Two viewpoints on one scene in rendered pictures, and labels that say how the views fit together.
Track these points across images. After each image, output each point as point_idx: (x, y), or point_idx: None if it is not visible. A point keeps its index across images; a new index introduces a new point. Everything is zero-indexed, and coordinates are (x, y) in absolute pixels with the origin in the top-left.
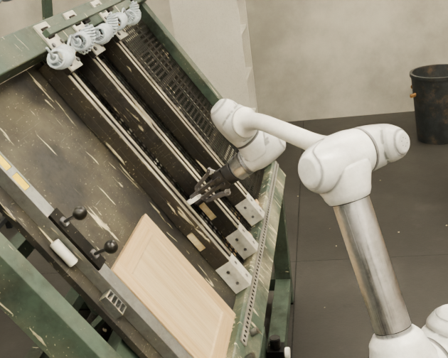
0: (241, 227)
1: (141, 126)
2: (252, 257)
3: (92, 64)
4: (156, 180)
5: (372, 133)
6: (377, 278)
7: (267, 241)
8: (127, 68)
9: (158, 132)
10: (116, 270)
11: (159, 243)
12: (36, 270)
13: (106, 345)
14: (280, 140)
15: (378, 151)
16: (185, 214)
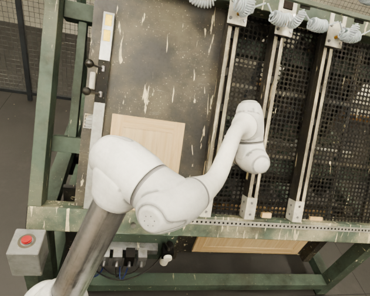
0: (252, 200)
1: (262, 95)
2: (239, 218)
3: (272, 39)
4: (214, 118)
5: (148, 182)
6: (68, 254)
7: (273, 230)
8: (316, 67)
9: (268, 107)
10: (114, 115)
11: (171, 140)
12: (51, 65)
13: (45, 120)
14: (254, 163)
15: (134, 197)
16: (209, 150)
